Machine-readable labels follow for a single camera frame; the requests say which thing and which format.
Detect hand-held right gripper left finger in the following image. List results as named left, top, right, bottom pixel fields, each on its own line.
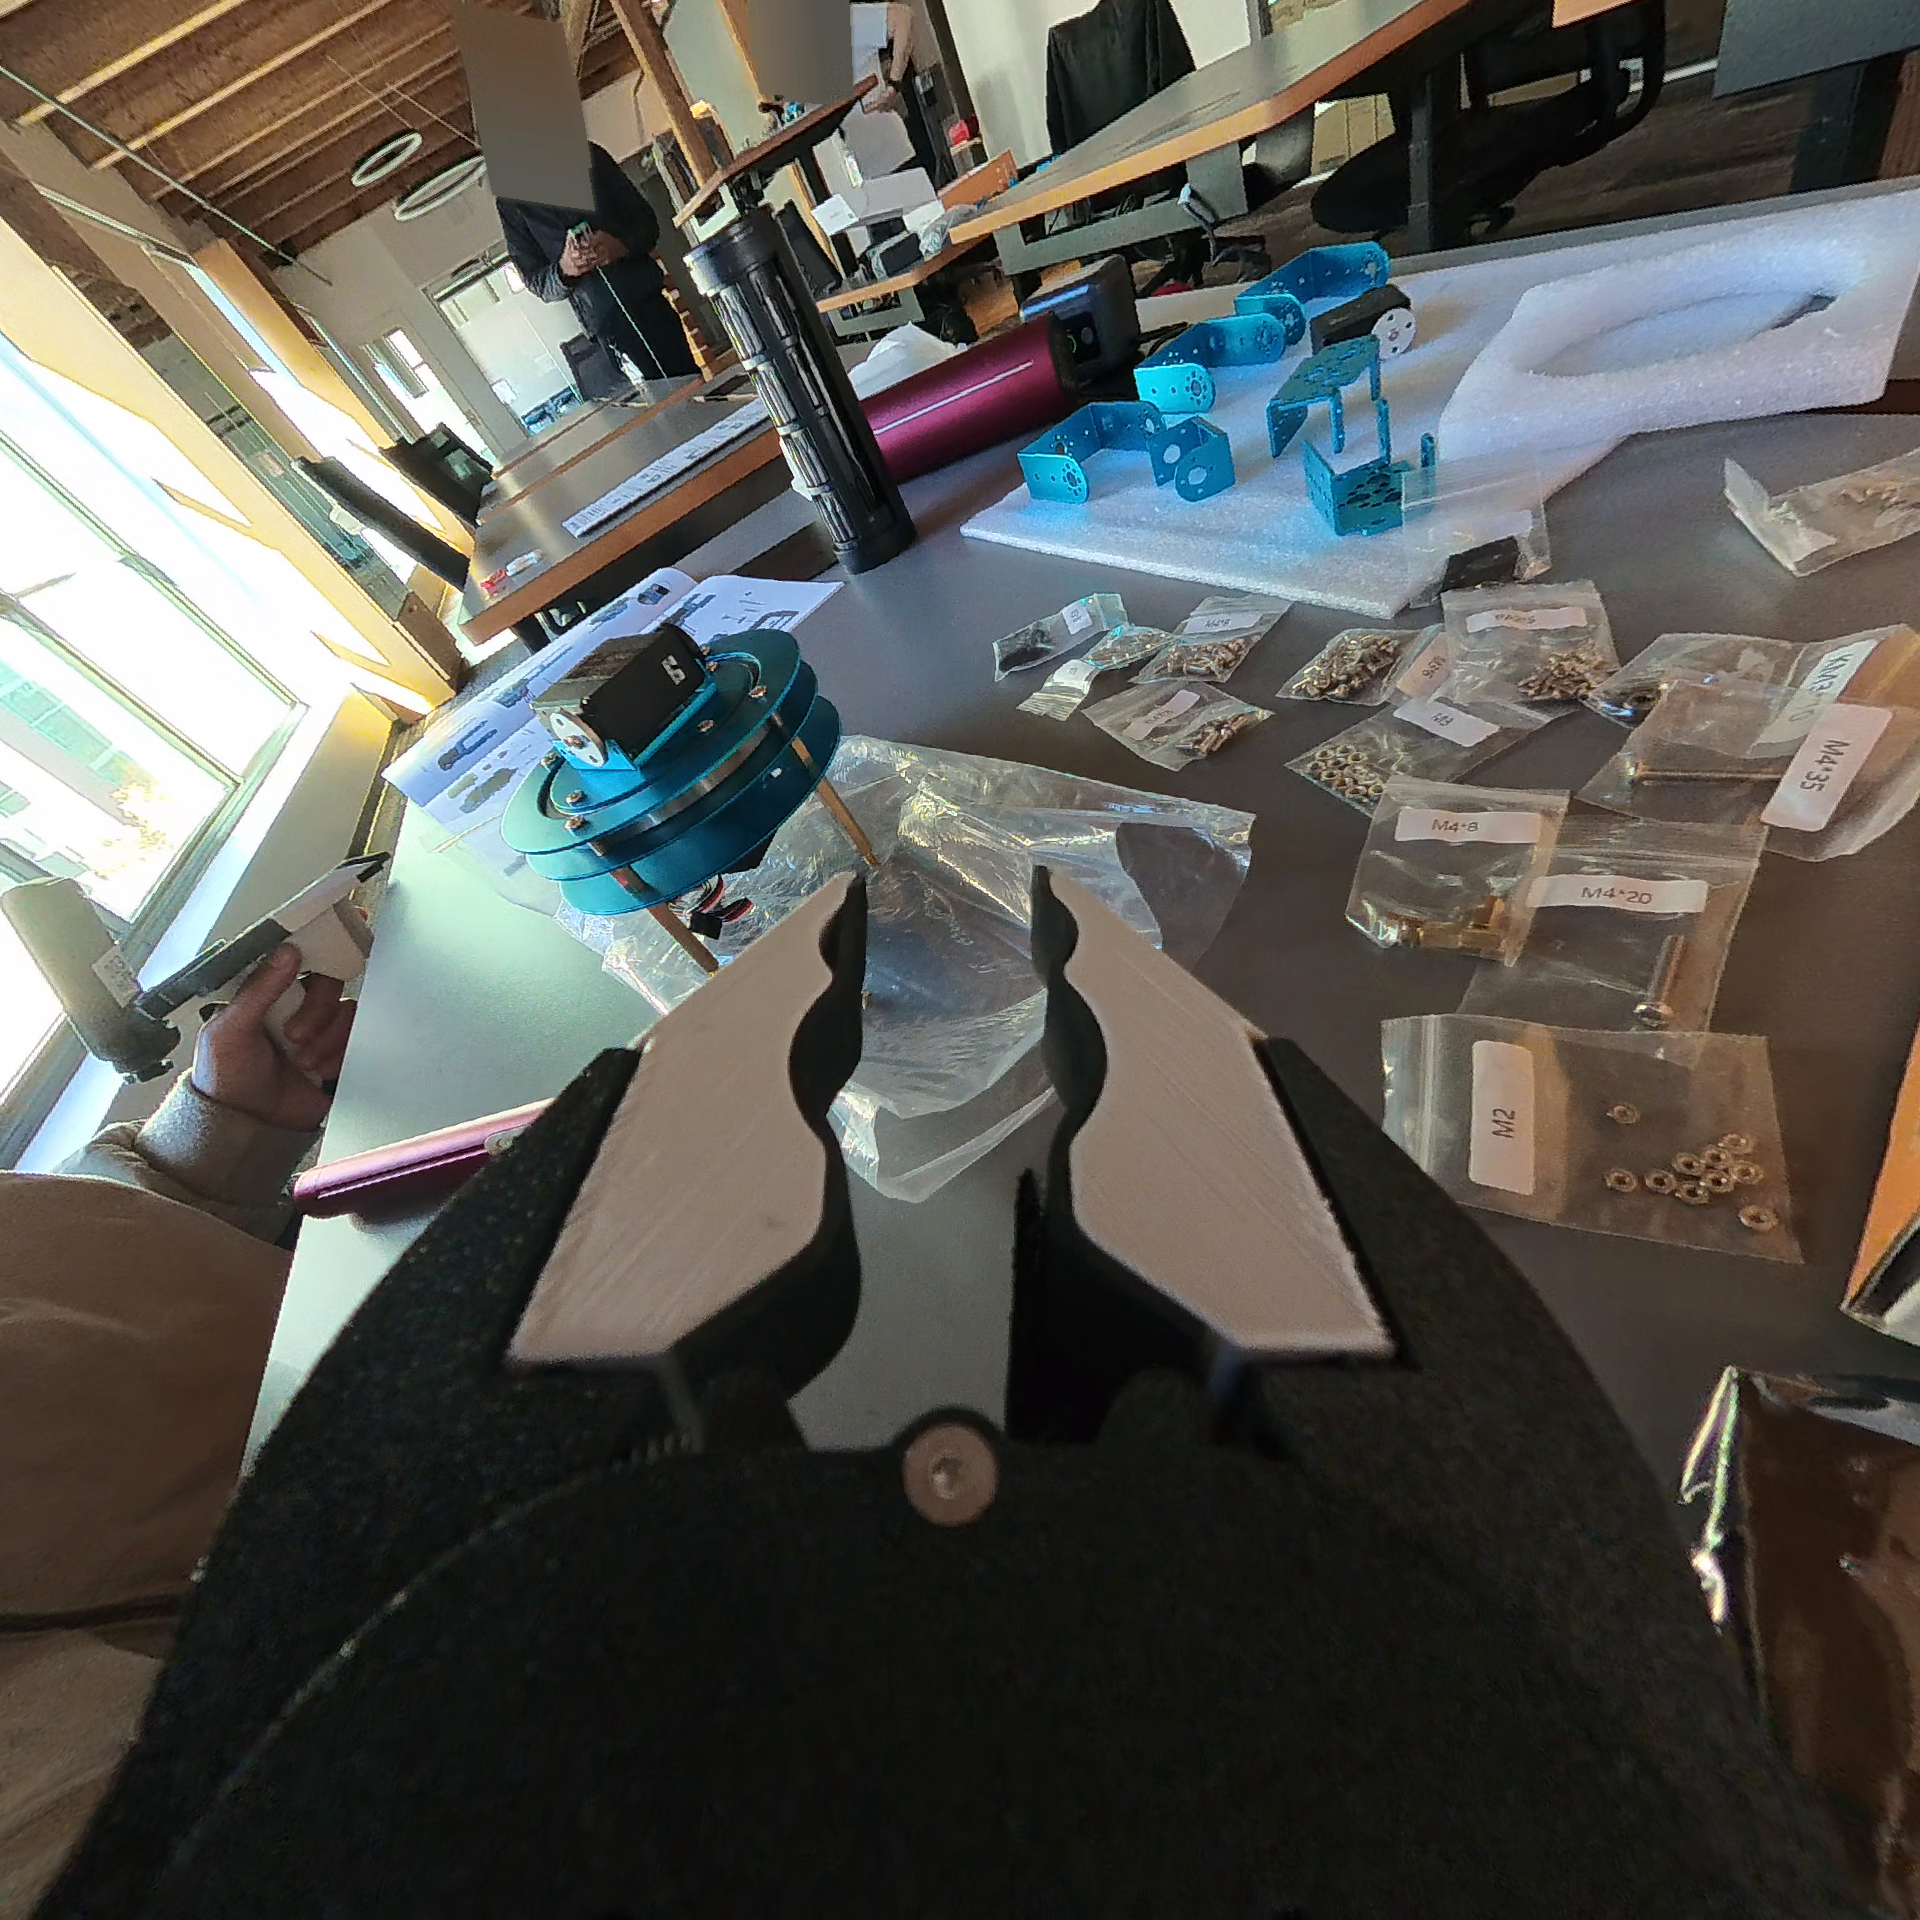
left=507, top=877, right=876, bottom=1432

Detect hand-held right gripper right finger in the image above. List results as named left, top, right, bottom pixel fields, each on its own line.
left=1006, top=866, right=1400, bottom=1449

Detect red electric screwdriver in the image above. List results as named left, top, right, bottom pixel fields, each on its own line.
left=291, top=1100, right=557, bottom=1217

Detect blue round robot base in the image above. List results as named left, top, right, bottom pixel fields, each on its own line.
left=502, top=623, right=880, bottom=974

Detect person's left forearm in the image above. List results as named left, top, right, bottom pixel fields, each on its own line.
left=58, top=1070, right=336, bottom=1252

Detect grey desk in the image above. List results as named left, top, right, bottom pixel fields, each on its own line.
left=243, top=257, right=1920, bottom=1502

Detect office desk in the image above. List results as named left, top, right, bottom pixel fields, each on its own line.
left=945, top=0, right=1504, bottom=248
left=457, top=383, right=840, bottom=654

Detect person's left hand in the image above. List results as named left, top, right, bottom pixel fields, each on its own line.
left=192, top=971, right=359, bottom=1130

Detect large window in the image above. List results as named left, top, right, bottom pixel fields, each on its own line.
left=0, top=321, right=306, bottom=1175

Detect large clear plastic bag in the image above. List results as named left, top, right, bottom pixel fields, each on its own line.
left=600, top=733, right=1251, bottom=1202

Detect pile of small screw bags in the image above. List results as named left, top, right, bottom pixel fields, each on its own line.
left=994, top=449, right=1920, bottom=1262

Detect person's beige jacket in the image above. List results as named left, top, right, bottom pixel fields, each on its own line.
left=0, top=1169, right=303, bottom=1920

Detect printed instruction manual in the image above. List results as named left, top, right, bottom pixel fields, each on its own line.
left=379, top=568, right=848, bottom=820

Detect flat white foam sheet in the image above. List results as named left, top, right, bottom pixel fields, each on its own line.
left=963, top=243, right=1614, bottom=623

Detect orange white cardboard box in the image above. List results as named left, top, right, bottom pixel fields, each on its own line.
left=1843, top=1018, right=1920, bottom=1347

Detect white printed sheet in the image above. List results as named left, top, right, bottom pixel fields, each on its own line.
left=564, top=420, right=771, bottom=539

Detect set of blue metal brackets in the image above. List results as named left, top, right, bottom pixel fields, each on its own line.
left=1018, top=239, right=1441, bottom=581

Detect shiny bag of dark parts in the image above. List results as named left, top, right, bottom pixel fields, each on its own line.
left=1674, top=1363, right=1920, bottom=1920

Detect black bit holder cylinder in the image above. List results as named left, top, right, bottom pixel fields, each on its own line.
left=683, top=205, right=917, bottom=576

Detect red cylindrical case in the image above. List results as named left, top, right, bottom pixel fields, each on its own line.
left=856, top=312, right=1074, bottom=484

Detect white plastic bag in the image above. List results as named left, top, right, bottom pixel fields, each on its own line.
left=856, top=316, right=998, bottom=402

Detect dark grey box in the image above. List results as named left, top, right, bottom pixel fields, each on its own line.
left=1032, top=257, right=1143, bottom=405

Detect black servo motor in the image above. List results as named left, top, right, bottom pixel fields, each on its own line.
left=1308, top=275, right=1419, bottom=360

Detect black jacket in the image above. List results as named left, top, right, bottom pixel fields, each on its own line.
left=1043, top=0, right=1195, bottom=156

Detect white foam frame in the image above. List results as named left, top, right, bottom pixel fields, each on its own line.
left=1448, top=177, right=1920, bottom=482

